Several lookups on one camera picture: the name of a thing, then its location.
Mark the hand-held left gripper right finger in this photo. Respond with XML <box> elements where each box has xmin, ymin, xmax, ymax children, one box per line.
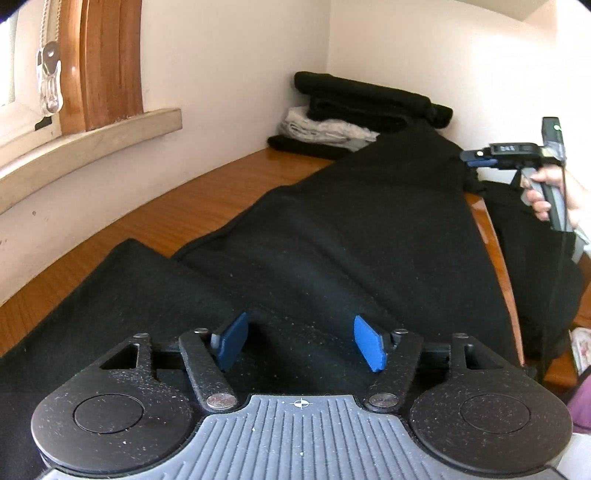
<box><xmin>353</xmin><ymin>315</ymin><xmax>505</xmax><ymax>412</ymax></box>

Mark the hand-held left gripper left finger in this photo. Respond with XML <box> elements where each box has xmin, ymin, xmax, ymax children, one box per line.
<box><xmin>98</xmin><ymin>312</ymin><xmax>250</xmax><ymax>412</ymax></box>

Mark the person's right hand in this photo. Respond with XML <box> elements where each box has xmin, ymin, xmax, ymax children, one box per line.
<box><xmin>522</xmin><ymin>166</ymin><xmax>591</xmax><ymax>230</ymax></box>

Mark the black fabric bundle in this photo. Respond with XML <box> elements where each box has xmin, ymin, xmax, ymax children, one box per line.
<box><xmin>478</xmin><ymin>179</ymin><xmax>586</xmax><ymax>366</ymax></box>

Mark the thick black folded garment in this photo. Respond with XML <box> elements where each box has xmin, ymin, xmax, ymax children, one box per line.
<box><xmin>294</xmin><ymin>71</ymin><xmax>454</xmax><ymax>128</ymax></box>

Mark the thin black folded garment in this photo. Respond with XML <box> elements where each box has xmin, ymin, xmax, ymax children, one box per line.
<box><xmin>305</xmin><ymin>95</ymin><xmax>415</xmax><ymax>134</ymax></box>

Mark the flat black folded garment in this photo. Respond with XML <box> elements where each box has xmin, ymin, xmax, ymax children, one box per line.
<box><xmin>267</xmin><ymin>134</ymin><xmax>370</xmax><ymax>161</ymax></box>

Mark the floral printed cloth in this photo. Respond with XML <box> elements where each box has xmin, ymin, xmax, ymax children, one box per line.
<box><xmin>570</xmin><ymin>326</ymin><xmax>591</xmax><ymax>371</ymax></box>

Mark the person's purple clothing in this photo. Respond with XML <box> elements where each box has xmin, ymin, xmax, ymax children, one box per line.
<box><xmin>566</xmin><ymin>364</ymin><xmax>591</xmax><ymax>435</ymax></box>

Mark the beige windowsill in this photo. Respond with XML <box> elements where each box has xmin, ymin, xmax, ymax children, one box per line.
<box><xmin>0</xmin><ymin>107</ymin><xmax>184</xmax><ymax>216</ymax></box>

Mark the wooden window trim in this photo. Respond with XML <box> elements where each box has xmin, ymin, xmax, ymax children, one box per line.
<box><xmin>59</xmin><ymin>0</ymin><xmax>145</xmax><ymax>136</ymax></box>

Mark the blind cord with plastic pull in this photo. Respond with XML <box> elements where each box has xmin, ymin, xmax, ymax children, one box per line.
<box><xmin>35</xmin><ymin>0</ymin><xmax>64</xmax><ymax>117</ymax></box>

